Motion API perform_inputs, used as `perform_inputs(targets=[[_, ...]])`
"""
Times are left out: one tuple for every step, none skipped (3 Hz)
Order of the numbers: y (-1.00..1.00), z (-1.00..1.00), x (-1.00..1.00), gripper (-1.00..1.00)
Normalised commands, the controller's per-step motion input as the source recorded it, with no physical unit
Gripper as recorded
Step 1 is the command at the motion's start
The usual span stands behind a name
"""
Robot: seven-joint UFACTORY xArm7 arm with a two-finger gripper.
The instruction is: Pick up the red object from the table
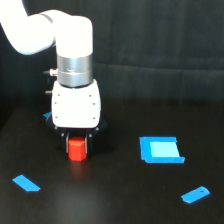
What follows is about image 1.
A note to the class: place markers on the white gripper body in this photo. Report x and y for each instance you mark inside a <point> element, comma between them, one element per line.
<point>76,108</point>

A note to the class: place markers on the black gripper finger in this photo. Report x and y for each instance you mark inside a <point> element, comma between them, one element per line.
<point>89,143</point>
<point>65,141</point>

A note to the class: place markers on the red hexagonal block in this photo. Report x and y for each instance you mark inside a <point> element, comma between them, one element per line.
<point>77,149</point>

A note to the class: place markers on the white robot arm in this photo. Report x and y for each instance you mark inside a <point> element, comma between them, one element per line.
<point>72,36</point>

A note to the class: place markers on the blue tape strip back left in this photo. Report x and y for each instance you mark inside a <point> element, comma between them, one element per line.
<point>46,115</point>

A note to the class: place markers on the blue tape strip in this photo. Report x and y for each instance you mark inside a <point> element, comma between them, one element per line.
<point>26,184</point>
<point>195,195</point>
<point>46,115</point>

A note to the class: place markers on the blue tape strip front left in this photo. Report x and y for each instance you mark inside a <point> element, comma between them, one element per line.
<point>26,184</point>

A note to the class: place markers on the black backdrop curtain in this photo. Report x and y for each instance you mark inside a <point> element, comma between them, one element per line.
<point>161,51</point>

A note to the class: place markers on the blue tape strip front right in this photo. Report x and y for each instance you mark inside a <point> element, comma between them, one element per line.
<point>195,195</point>

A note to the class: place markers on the blue square tape frame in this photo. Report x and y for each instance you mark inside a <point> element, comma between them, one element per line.
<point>160,150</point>

